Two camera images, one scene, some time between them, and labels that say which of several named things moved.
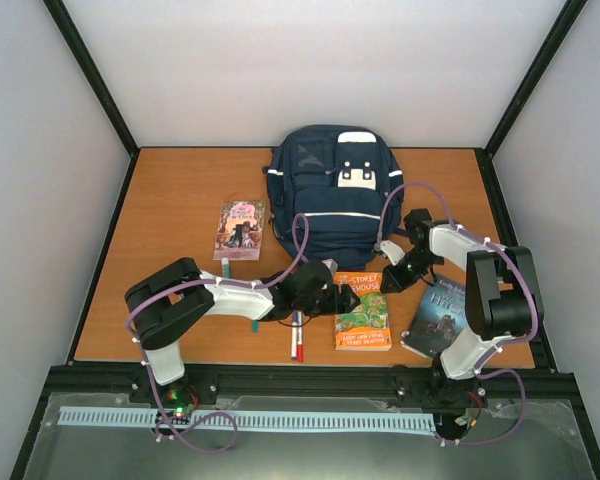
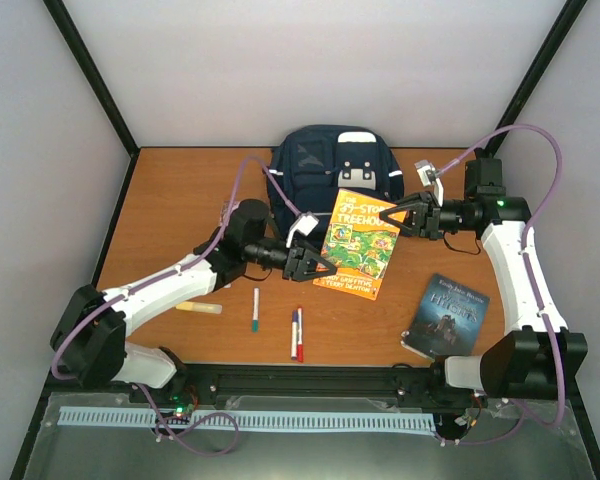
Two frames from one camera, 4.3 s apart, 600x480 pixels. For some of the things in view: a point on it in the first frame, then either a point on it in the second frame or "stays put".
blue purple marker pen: (294, 335) stays put
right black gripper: (391, 278) to (425, 214)
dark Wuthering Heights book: (439, 310) stays put
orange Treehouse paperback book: (366, 327) to (359, 245)
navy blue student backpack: (336, 193) stays put
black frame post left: (87, 63) stays put
